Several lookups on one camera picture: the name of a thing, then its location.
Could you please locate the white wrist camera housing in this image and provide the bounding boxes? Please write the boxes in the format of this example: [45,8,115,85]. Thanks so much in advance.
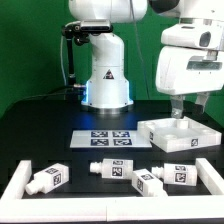
[161,24,223,51]

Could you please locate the black cables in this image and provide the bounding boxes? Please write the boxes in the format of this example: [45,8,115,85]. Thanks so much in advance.
[16,83,88,103]

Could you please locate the white square table top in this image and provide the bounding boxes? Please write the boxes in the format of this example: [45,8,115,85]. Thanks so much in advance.
[137,117,222,153]

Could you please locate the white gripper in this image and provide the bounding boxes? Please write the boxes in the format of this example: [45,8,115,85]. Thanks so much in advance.
[156,46,224,119]

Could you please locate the white marker base plate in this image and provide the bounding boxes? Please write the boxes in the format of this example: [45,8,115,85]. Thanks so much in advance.
[70,130,152,148]

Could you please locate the white U-shaped fence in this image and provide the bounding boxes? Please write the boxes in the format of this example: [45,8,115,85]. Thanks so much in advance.
[0,160,224,223]

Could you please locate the black camera on mount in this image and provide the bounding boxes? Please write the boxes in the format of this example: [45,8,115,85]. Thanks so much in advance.
[62,20,113,36]

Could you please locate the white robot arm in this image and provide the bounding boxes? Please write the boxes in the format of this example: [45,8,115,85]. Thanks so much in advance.
[69,0,224,118]

